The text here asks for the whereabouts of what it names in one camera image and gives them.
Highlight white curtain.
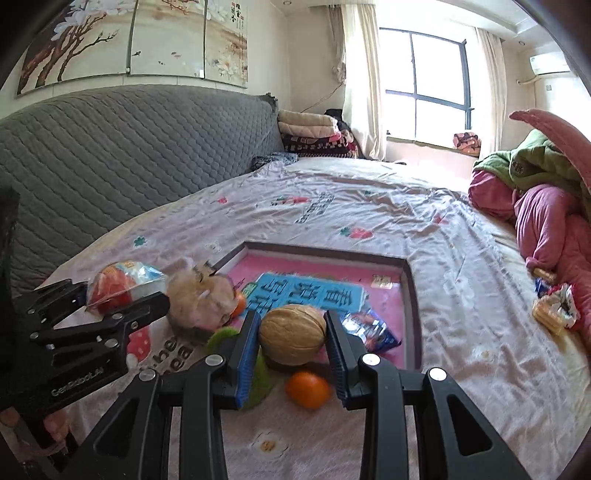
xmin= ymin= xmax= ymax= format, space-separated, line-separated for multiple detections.
xmin=329 ymin=3 xmax=387 ymax=160
xmin=475 ymin=28 xmax=508 ymax=158

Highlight white left curtain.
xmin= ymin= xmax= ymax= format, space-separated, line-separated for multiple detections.
xmin=329 ymin=3 xmax=387 ymax=160

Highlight pink and blue book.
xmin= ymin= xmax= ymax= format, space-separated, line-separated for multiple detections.
xmin=219 ymin=249 xmax=406 ymax=341

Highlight pink patterned bed sheet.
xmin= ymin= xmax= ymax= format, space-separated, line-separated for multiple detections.
xmin=48 ymin=161 xmax=590 ymax=479

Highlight blue snack packet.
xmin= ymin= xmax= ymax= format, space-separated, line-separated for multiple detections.
xmin=339 ymin=309 xmax=402 ymax=354

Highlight white right curtain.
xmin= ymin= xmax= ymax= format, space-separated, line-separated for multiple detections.
xmin=475 ymin=28 xmax=508 ymax=158

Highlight snack packets on bed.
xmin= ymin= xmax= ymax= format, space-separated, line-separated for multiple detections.
xmin=532 ymin=268 xmax=582 ymax=336

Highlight grey cardboard box tray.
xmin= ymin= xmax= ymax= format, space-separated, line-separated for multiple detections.
xmin=211 ymin=241 xmax=423 ymax=370

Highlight green fuzzy ring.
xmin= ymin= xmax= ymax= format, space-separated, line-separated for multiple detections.
xmin=204 ymin=326 xmax=283 ymax=411

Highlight dark patterned cloth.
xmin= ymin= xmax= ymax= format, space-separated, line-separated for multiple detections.
xmin=250 ymin=152 xmax=298 ymax=172

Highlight floral wall painting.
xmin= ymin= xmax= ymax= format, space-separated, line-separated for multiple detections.
xmin=16 ymin=0 xmax=249 ymax=95

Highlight stack of folded blankets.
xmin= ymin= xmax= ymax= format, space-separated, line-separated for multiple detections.
xmin=277 ymin=110 xmax=363 ymax=158

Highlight red snack bag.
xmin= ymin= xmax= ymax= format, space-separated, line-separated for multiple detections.
xmin=86 ymin=260 xmax=167 ymax=315

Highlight pink pillow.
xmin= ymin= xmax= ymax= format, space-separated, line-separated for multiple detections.
xmin=509 ymin=109 xmax=591 ymax=189

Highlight colourful bag on windowsill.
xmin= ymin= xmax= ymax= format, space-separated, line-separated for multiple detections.
xmin=453 ymin=132 xmax=482 ymax=157

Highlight green garment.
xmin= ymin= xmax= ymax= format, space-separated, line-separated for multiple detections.
xmin=473 ymin=129 xmax=590 ymax=219

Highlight white air conditioner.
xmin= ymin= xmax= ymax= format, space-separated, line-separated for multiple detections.
xmin=529 ymin=51 xmax=570 ymax=76

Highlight orange tangerine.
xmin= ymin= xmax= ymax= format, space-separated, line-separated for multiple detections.
xmin=231 ymin=291 xmax=247 ymax=318
xmin=284 ymin=371 xmax=332 ymax=410

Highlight window with dark frame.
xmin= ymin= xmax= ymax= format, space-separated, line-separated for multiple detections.
xmin=380 ymin=27 xmax=473 ymax=148

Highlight beige drawstring pouch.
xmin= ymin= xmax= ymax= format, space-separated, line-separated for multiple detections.
xmin=163 ymin=257 xmax=238 ymax=339

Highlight grey quilted headboard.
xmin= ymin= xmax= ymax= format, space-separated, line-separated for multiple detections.
xmin=1 ymin=85 xmax=283 ymax=294

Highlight pink quilt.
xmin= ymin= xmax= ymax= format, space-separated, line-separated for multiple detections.
xmin=468 ymin=171 xmax=590 ymax=347

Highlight brown walnut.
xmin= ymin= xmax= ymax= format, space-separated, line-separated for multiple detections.
xmin=259 ymin=304 xmax=327 ymax=366

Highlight person's left hand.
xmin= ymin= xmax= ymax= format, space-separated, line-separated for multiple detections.
xmin=0 ymin=407 xmax=70 ymax=443

